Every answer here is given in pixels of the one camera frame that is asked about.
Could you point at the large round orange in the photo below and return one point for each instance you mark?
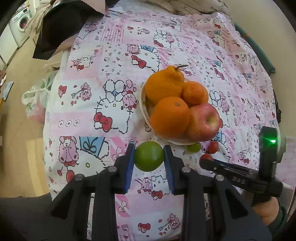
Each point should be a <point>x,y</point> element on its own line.
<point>170,118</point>

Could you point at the white washing machine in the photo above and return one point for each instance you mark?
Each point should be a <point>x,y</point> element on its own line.
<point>17,26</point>

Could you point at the person's right hand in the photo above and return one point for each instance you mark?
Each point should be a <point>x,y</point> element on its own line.
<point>268,211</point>

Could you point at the pink cartoon bed sheet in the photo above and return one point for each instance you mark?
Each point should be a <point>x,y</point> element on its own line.
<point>93,112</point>

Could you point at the pink plate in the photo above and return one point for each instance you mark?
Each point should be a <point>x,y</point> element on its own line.
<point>147,109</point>

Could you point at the black and pink cloth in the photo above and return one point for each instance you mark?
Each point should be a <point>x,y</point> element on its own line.
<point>62,23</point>

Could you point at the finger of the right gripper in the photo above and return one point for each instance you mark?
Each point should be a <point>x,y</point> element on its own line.
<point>222,166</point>

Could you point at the bumpy dekopon orange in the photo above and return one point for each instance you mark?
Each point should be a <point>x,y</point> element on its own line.
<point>165,83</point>

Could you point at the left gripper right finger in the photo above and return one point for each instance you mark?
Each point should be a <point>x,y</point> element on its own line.
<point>212,209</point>

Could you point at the green bed edge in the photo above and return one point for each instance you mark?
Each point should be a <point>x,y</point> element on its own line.
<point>266,63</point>

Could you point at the green lime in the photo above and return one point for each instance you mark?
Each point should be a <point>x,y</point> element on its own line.
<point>148,156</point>
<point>194,148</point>

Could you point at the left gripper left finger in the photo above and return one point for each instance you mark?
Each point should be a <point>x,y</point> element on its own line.
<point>89,202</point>

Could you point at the red apple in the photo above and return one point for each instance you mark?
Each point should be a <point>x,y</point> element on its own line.
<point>204,122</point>

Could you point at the white plastic bag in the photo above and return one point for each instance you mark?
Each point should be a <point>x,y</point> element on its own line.
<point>37,97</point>

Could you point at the beige crumpled blanket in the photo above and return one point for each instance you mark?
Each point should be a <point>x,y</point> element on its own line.
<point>191,7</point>

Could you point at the round mandarin orange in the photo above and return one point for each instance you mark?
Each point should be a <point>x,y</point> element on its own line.
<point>194,93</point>

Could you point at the red cherry tomato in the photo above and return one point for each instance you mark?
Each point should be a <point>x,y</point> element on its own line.
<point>206,157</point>
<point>213,147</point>

